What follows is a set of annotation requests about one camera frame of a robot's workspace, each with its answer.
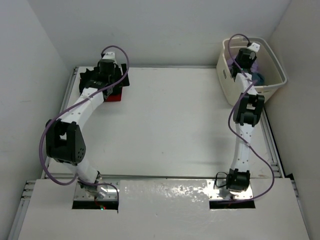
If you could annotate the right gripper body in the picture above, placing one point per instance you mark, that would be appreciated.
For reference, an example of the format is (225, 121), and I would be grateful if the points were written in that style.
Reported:
(251, 60)

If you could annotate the blue-grey t-shirt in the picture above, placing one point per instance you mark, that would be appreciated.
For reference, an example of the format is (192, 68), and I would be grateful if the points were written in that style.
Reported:
(258, 79)

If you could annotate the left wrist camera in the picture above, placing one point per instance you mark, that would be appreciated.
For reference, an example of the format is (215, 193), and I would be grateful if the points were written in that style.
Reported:
(109, 57)

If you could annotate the red t-shirt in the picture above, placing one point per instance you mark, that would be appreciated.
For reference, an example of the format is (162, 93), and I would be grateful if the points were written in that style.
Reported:
(116, 95)

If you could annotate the cream laundry basket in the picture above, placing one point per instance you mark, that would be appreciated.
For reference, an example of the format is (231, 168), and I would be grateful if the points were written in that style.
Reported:
(267, 65)

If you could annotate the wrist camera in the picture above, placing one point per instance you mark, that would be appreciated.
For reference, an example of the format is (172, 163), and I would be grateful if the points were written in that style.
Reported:
(255, 47)
(109, 57)

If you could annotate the purple t-shirt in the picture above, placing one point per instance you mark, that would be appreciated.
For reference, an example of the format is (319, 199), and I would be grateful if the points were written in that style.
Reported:
(248, 66)

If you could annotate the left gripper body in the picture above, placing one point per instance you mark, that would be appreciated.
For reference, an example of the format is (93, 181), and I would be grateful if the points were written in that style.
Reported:
(112, 80)

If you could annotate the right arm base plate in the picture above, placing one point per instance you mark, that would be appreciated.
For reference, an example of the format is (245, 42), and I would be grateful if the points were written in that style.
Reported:
(217, 192)

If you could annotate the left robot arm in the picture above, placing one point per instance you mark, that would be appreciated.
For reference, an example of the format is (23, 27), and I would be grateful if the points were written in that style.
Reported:
(64, 139)

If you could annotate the black t-shirt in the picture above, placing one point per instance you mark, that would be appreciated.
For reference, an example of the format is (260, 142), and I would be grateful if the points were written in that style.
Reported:
(102, 75)

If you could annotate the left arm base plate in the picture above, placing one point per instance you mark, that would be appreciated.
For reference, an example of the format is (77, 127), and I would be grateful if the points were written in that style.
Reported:
(104, 192)

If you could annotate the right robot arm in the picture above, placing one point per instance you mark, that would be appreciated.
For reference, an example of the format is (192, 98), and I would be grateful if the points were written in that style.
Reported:
(246, 115)

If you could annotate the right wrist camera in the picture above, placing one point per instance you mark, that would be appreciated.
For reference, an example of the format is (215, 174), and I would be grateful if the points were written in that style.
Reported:
(255, 47)

